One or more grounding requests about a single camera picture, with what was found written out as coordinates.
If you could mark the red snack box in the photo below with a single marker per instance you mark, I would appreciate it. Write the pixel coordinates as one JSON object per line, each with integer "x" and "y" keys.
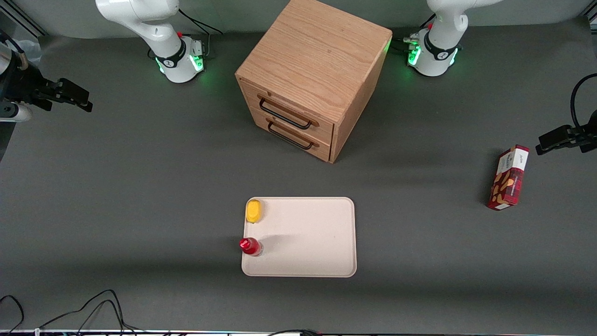
{"x": 509, "y": 179}

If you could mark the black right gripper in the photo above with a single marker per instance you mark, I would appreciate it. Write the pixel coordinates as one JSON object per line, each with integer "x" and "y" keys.
{"x": 24, "y": 85}

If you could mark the aluminium frame rail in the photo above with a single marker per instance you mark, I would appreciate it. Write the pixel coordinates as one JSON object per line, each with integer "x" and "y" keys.
{"x": 21, "y": 18}

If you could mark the beige plastic tray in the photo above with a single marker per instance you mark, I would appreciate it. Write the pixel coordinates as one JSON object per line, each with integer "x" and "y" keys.
{"x": 308, "y": 238}

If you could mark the wooden drawer cabinet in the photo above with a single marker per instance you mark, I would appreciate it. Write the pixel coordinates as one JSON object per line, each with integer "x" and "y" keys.
{"x": 322, "y": 51}

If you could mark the yellow mustard bottle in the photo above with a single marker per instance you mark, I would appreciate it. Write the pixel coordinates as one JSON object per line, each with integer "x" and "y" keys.
{"x": 253, "y": 211}

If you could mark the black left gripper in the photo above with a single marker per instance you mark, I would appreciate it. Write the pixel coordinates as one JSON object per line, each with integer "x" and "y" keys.
{"x": 586, "y": 136}

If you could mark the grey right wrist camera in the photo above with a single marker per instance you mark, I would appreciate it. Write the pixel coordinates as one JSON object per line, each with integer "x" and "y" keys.
{"x": 14, "y": 113}

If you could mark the red ketchup bottle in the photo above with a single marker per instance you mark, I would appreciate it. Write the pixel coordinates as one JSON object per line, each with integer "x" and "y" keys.
{"x": 250, "y": 246}

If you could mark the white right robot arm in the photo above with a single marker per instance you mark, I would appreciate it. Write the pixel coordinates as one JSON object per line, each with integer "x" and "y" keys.
{"x": 154, "y": 23}

